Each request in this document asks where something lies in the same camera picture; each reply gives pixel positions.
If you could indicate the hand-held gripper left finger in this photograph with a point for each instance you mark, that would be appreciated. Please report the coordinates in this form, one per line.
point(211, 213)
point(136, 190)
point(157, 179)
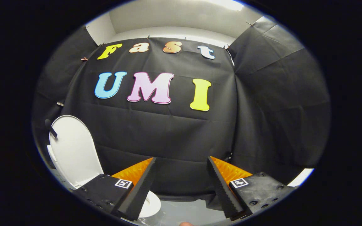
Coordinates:
point(138, 194)

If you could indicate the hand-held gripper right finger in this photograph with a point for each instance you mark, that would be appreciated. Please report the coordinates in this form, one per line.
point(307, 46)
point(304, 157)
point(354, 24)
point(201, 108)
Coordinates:
point(223, 191)

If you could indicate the white toilet lid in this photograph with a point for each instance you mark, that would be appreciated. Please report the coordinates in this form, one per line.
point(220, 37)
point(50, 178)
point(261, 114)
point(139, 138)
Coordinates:
point(74, 150)

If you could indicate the white toilet seat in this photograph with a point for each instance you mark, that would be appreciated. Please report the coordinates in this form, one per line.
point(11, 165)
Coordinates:
point(152, 204)

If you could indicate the black backdrop cloth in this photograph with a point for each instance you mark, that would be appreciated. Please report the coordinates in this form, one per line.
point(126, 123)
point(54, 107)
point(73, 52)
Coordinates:
point(168, 131)

